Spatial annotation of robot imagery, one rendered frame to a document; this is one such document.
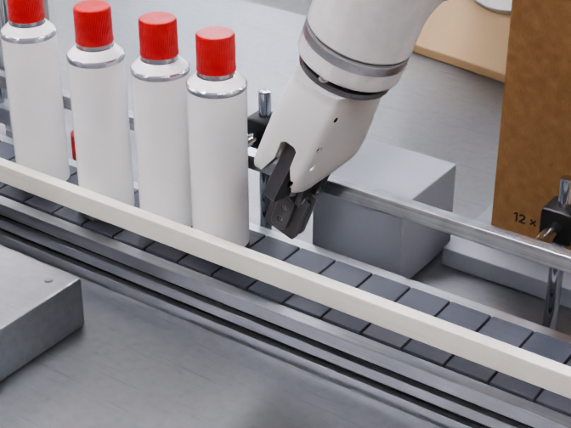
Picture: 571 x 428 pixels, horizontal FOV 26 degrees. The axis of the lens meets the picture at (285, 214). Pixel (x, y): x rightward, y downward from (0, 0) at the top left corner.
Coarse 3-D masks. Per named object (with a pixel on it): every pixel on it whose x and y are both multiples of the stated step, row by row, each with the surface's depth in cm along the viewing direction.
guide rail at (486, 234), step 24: (0, 72) 126; (264, 168) 110; (336, 192) 106; (360, 192) 104; (384, 192) 104; (408, 216) 102; (432, 216) 101; (456, 216) 101; (480, 240) 99; (504, 240) 98; (528, 240) 97; (552, 264) 96
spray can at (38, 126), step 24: (24, 0) 112; (24, 24) 113; (48, 24) 115; (24, 48) 114; (48, 48) 115; (24, 72) 115; (48, 72) 116; (24, 96) 116; (48, 96) 117; (24, 120) 117; (48, 120) 118; (24, 144) 119; (48, 144) 119; (48, 168) 120
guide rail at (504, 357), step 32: (0, 160) 119; (32, 192) 118; (64, 192) 115; (128, 224) 111; (160, 224) 109; (224, 256) 106; (256, 256) 104; (288, 288) 103; (320, 288) 101; (352, 288) 100; (384, 320) 98; (416, 320) 96; (480, 352) 94; (512, 352) 92; (544, 384) 91
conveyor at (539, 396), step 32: (0, 192) 121; (96, 224) 116; (160, 256) 111; (192, 256) 111; (288, 256) 111; (320, 256) 111; (256, 288) 106; (384, 288) 106; (352, 320) 102; (448, 320) 102; (480, 320) 102; (416, 352) 98; (448, 352) 98; (544, 352) 98; (512, 384) 94
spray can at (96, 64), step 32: (96, 0) 109; (96, 32) 108; (96, 64) 108; (96, 96) 110; (96, 128) 111; (128, 128) 114; (96, 160) 113; (128, 160) 115; (96, 192) 114; (128, 192) 116
